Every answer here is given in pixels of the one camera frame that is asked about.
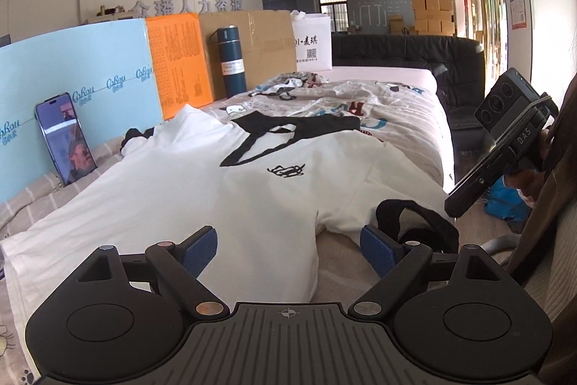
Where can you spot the stack of cardboard boxes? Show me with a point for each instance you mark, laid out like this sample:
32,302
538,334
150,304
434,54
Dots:
432,10

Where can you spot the black leather sofa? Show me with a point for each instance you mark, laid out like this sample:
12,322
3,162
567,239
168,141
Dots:
405,49

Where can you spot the person's brown jacket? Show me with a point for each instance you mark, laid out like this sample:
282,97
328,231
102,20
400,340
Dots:
550,195

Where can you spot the light blue carton box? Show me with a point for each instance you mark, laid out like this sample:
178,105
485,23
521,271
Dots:
99,60

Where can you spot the white sweatshirt with black trim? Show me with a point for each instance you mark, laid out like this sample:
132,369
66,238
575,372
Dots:
225,204

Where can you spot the grey wall lettering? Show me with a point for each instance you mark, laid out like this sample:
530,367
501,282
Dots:
189,7

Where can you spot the barred window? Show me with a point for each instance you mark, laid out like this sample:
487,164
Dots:
333,8

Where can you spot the dark blue vacuum bottle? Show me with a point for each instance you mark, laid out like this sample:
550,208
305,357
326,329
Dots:
232,64

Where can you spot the white tote bag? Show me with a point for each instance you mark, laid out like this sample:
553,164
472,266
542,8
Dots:
313,46

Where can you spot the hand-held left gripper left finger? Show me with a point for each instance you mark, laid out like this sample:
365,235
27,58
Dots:
200,249

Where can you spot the person's right hand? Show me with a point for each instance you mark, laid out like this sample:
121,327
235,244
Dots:
525,183

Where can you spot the orange carton box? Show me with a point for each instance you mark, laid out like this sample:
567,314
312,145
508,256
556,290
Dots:
180,60

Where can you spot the smartphone with lit screen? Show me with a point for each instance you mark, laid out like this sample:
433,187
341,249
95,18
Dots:
63,137

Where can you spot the brown cardboard box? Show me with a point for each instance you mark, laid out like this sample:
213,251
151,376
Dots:
270,46

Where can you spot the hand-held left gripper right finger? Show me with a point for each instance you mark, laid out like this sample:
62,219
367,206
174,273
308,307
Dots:
376,252

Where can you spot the blue bag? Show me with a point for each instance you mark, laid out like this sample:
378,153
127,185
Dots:
505,204

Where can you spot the patterned garment pile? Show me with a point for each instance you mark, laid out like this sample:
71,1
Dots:
383,74

